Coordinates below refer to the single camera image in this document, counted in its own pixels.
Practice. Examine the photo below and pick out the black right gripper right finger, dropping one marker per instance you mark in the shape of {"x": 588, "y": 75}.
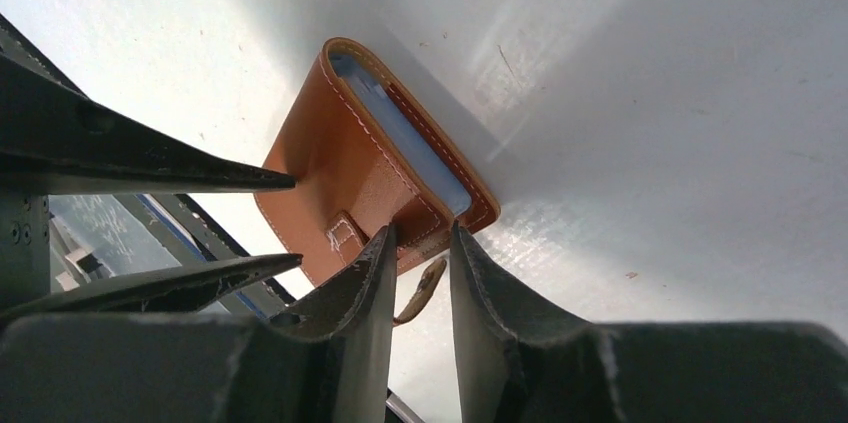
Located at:
{"x": 521, "y": 358}

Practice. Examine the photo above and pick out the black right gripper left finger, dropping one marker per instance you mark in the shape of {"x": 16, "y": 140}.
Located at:
{"x": 325, "y": 358}

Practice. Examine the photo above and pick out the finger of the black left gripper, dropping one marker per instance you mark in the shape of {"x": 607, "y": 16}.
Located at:
{"x": 176, "y": 289}
{"x": 57, "y": 141}

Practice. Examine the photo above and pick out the brown leather card holder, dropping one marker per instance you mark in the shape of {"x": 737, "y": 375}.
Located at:
{"x": 364, "y": 154}

